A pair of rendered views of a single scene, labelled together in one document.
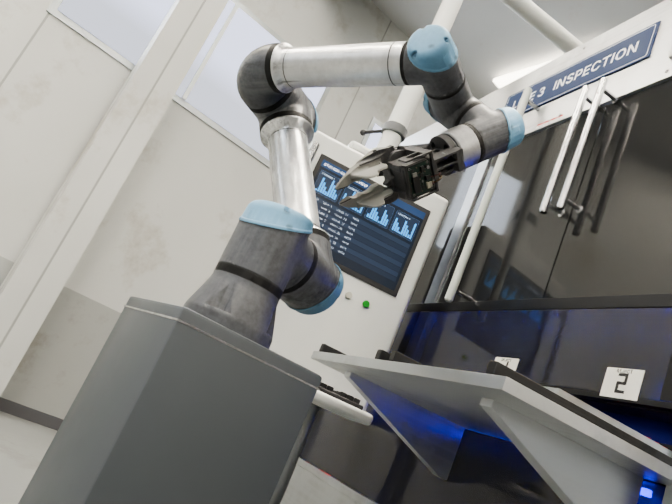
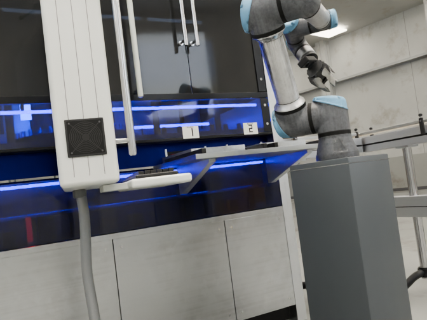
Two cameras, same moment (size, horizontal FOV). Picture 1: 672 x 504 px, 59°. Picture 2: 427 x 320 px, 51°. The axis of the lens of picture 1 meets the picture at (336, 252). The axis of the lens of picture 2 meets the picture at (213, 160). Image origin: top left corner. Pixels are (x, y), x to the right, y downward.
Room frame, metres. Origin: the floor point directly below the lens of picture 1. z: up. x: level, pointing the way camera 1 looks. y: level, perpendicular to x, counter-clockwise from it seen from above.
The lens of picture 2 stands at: (1.64, 1.63, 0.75)
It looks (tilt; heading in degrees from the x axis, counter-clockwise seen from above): 3 degrees up; 262
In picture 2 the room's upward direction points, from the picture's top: 7 degrees counter-clockwise
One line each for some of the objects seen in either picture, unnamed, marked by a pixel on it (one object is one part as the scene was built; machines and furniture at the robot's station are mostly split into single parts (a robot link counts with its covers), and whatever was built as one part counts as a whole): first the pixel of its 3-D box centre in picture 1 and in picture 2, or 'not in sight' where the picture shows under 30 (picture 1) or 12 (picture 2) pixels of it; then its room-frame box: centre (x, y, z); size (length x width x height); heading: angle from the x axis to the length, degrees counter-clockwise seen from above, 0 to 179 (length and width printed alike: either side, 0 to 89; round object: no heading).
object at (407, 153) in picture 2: not in sight; (416, 211); (0.15, -0.77, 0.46); 0.09 x 0.09 x 0.77; 19
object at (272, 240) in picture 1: (270, 244); (329, 113); (0.97, 0.11, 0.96); 0.13 x 0.12 x 0.14; 147
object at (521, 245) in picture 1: (515, 212); (138, 32); (1.61, -0.43, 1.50); 0.47 x 0.01 x 0.59; 19
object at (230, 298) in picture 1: (237, 305); (335, 145); (0.97, 0.11, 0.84); 0.15 x 0.15 x 0.10
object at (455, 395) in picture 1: (477, 413); (241, 156); (1.21, -0.39, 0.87); 0.70 x 0.48 x 0.02; 19
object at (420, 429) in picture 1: (397, 426); (196, 178); (1.44, -0.30, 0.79); 0.34 x 0.03 x 0.13; 109
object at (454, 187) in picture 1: (418, 235); (13, 26); (2.12, -0.26, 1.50); 0.49 x 0.01 x 0.59; 19
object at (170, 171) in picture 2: (291, 374); (147, 176); (1.65, -0.02, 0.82); 0.40 x 0.14 x 0.02; 100
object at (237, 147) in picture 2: not in sight; (201, 155); (1.39, -0.40, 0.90); 0.34 x 0.26 x 0.04; 109
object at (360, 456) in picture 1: (363, 444); (87, 206); (1.91, -0.32, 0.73); 1.98 x 0.01 x 0.25; 19
